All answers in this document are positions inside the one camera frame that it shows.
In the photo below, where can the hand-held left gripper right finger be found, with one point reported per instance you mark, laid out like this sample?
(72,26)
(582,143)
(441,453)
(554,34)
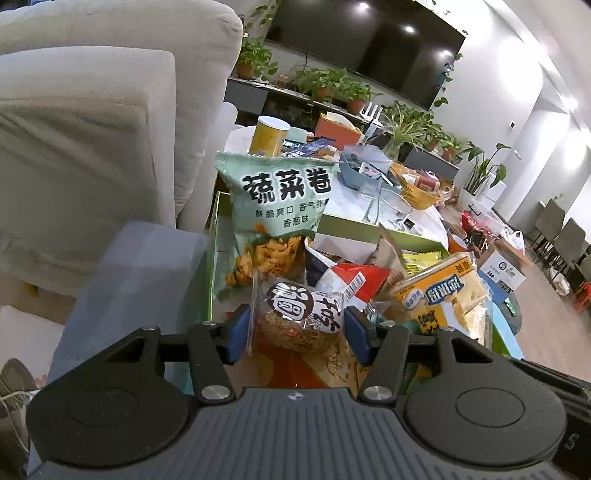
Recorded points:
(359,334)

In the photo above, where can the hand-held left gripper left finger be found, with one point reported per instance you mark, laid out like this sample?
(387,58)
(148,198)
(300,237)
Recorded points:
(238,332)

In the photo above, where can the red and white snack bag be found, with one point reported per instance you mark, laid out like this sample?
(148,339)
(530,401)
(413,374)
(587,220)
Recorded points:
(351,277)

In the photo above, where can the round rice cake packet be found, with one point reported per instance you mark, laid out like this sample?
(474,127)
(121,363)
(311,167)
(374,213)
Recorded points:
(295,314)

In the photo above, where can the clear bread packet red edges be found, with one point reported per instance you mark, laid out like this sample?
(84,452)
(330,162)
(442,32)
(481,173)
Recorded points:
(286,369)

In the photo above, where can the yellow wafer packet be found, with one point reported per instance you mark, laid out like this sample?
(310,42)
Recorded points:
(438,295)

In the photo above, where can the green cardboard box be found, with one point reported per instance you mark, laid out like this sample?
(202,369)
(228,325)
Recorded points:
(351,228)

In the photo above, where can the pale green snack bag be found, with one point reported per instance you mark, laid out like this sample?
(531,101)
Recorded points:
(272,207)

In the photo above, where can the small black white box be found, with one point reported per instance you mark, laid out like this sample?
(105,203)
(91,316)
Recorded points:
(414,227)

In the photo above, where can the glass bowl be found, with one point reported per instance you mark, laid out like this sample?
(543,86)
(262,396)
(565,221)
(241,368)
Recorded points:
(390,207)

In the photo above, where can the white round table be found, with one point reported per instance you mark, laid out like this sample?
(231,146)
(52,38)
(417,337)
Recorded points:
(351,203)

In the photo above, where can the orange mug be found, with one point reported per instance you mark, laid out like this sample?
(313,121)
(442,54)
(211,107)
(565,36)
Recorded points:
(457,243)

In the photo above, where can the yellow woven basket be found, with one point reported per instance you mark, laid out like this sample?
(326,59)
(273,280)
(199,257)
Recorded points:
(418,194)

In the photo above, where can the blue plastic basin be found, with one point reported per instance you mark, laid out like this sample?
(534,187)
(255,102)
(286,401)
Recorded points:
(364,175)

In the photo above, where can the red plastic bag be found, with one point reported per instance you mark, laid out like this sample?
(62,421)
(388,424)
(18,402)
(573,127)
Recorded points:
(475,221)

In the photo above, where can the grey dining chair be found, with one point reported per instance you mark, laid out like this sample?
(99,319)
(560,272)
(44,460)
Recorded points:
(549,226)
(572,244)

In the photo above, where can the white plastic bag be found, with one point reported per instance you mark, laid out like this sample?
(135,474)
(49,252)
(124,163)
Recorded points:
(515,242)

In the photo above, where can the dark blue snack packet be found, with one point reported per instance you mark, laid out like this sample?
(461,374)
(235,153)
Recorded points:
(314,148)

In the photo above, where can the yellow snack can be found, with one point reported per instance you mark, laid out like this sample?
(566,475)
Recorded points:
(268,136)

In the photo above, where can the orange tissue box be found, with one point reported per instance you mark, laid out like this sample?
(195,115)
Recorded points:
(337,131)

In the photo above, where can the spider plant in vase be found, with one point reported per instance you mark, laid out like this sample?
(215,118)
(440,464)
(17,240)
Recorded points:
(401,134)

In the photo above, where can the teal small box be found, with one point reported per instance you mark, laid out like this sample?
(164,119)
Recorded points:
(295,135)

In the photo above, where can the large leaf plant white pot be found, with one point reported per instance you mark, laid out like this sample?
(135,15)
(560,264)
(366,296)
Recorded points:
(485,170)

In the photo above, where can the potted green plant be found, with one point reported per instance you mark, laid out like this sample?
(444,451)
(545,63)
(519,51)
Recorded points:
(358,94)
(445,141)
(318,83)
(256,57)
(408,115)

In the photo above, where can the white router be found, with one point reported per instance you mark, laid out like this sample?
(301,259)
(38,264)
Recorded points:
(372,114)

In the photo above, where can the television cabinet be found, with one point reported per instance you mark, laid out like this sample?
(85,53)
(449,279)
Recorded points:
(247,99)

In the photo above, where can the grey armchair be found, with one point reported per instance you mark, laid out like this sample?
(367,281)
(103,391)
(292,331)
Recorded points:
(92,138)

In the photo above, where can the wall television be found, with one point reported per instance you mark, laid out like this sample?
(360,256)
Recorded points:
(369,46)

